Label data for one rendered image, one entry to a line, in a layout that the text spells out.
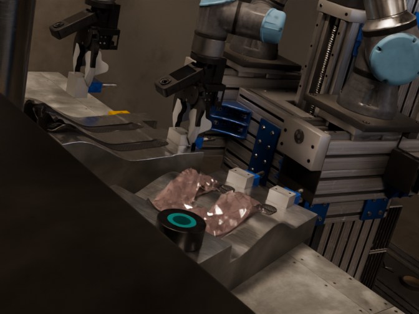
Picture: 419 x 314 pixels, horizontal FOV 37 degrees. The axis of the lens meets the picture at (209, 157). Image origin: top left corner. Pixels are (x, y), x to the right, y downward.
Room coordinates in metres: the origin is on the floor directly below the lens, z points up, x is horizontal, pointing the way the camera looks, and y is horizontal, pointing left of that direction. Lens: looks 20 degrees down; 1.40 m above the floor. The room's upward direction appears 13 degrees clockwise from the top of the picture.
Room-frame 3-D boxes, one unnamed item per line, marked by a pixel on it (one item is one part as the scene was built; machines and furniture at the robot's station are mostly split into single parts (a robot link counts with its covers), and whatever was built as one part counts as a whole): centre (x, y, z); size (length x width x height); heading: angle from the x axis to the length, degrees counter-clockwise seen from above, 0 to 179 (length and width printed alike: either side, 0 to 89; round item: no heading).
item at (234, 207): (1.12, -0.02, 0.90); 0.26 x 0.18 x 0.08; 150
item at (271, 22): (1.46, -0.04, 1.20); 0.11 x 0.11 x 0.08; 88
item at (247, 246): (1.11, -0.02, 0.85); 0.50 x 0.26 x 0.11; 150
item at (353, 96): (1.56, -0.35, 1.09); 0.15 x 0.15 x 0.10
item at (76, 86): (1.59, 0.34, 0.93); 0.13 x 0.05 x 0.05; 133
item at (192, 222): (0.91, 0.02, 0.93); 0.08 x 0.08 x 0.04
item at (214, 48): (1.44, 0.06, 1.12); 0.08 x 0.08 x 0.05
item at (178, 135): (1.46, 0.05, 0.89); 0.13 x 0.05 x 0.05; 133
